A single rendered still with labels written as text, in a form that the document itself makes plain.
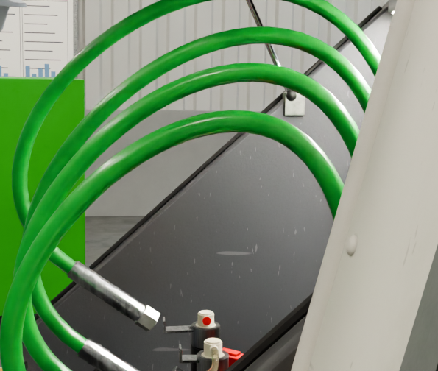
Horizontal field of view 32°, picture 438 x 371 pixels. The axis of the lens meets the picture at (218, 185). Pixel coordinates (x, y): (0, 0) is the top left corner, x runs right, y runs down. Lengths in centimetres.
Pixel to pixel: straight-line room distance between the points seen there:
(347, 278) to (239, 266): 74
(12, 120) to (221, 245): 302
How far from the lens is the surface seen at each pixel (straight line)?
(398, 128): 32
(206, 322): 75
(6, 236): 409
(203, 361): 67
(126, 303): 74
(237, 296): 108
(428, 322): 25
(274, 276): 108
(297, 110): 105
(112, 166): 48
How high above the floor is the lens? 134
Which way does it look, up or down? 8 degrees down
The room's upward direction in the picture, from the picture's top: 1 degrees clockwise
